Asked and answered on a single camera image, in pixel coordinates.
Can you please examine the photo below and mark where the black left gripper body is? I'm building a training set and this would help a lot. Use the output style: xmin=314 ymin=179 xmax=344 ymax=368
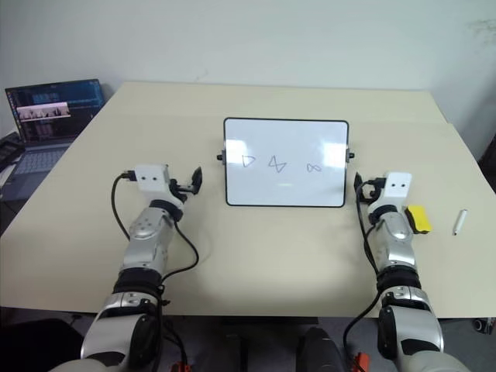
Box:
xmin=168 ymin=177 xmax=195 ymax=203

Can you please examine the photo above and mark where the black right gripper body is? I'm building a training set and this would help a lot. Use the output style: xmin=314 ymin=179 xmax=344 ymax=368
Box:
xmin=358 ymin=177 xmax=386 ymax=205

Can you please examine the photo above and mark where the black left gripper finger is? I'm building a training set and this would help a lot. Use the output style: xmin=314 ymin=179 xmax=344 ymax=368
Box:
xmin=191 ymin=166 xmax=205 ymax=195

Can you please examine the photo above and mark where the yellow and black eraser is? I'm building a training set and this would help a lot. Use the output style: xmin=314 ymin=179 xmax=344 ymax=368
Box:
xmin=405 ymin=204 xmax=432 ymax=236

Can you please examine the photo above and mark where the black-framed whiteboard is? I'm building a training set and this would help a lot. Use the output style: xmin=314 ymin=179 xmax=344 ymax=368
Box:
xmin=215 ymin=117 xmax=356 ymax=209

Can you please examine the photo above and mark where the white marker pen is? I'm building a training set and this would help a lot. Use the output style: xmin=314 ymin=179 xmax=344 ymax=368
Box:
xmin=452 ymin=208 xmax=468 ymax=236

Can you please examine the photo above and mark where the open laptop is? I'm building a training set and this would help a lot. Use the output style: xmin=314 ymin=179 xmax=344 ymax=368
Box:
xmin=0 ymin=78 xmax=107 ymax=201

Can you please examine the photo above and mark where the dark rounded shape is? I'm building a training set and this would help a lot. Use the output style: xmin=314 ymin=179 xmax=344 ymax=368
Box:
xmin=301 ymin=326 xmax=346 ymax=372

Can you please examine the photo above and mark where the black table base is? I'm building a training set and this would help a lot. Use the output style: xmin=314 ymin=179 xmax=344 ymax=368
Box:
xmin=219 ymin=316 xmax=319 ymax=372

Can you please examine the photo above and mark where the black caster wheel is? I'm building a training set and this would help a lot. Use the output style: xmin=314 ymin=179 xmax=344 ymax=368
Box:
xmin=474 ymin=317 xmax=496 ymax=335

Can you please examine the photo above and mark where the black desk device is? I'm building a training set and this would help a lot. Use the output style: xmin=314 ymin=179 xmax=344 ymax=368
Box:
xmin=0 ymin=131 xmax=25 ymax=172

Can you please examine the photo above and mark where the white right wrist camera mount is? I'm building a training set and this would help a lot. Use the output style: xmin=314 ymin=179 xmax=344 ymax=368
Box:
xmin=382 ymin=171 xmax=413 ymax=204

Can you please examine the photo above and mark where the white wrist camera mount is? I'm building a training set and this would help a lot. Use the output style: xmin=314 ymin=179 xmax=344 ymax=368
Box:
xmin=382 ymin=171 xmax=413 ymax=204
xmin=133 ymin=164 xmax=171 ymax=194

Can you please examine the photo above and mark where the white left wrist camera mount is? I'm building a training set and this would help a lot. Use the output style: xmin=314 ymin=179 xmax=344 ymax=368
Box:
xmin=133 ymin=164 xmax=171 ymax=194

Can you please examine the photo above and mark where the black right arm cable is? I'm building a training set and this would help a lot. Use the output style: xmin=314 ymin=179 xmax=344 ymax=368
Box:
xmin=342 ymin=177 xmax=388 ymax=354

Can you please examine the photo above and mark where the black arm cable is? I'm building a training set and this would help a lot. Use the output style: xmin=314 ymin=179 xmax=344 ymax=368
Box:
xmin=111 ymin=169 xmax=200 ymax=308
xmin=342 ymin=177 xmax=388 ymax=354

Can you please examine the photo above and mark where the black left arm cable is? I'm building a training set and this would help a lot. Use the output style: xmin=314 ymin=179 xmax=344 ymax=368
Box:
xmin=111 ymin=169 xmax=200 ymax=308

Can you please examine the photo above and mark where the dark object at wall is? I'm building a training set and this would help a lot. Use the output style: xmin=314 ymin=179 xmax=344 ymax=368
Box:
xmin=477 ymin=130 xmax=496 ymax=174

